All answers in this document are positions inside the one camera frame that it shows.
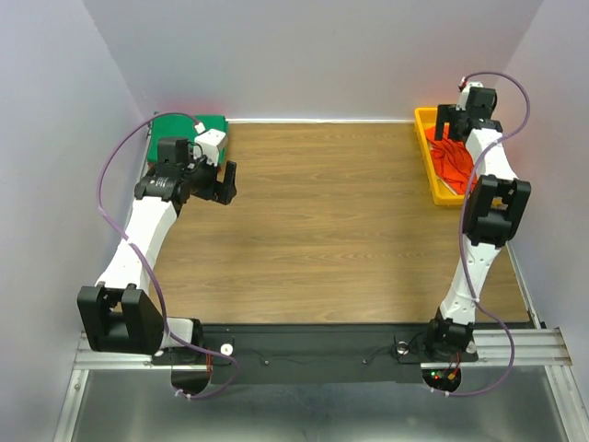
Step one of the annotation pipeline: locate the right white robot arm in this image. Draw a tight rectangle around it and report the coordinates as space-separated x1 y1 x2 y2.
423 81 531 359

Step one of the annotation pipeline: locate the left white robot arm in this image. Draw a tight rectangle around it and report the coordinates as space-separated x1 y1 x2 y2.
77 129 237 363

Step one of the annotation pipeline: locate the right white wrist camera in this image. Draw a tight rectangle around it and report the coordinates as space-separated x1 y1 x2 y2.
456 78 484 110

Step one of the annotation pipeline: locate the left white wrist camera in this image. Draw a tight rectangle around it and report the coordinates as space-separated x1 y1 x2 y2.
193 129 228 167

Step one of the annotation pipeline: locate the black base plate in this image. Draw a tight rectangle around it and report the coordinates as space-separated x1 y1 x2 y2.
151 323 479 386

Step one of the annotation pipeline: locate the yellow plastic bin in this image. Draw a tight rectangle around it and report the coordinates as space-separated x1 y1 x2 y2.
414 107 474 206

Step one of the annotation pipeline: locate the folded green t shirt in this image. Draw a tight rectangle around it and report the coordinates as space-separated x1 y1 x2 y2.
147 114 229 164

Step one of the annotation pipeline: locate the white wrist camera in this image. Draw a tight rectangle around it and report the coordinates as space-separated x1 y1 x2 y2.
456 78 484 110
193 129 228 167

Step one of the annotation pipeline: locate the aluminium rail frame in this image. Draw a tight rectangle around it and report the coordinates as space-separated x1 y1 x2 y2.
54 325 587 441

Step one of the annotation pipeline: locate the orange t shirt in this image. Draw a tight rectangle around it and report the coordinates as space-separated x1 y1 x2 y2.
425 127 474 195

